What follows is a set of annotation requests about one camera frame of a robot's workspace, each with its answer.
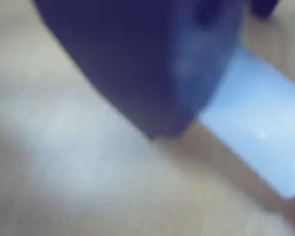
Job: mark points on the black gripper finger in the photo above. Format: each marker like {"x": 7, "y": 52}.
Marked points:
{"x": 263, "y": 7}
{"x": 137, "y": 61}

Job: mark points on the red capped white marker pen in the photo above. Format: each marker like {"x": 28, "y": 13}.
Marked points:
{"x": 255, "y": 123}

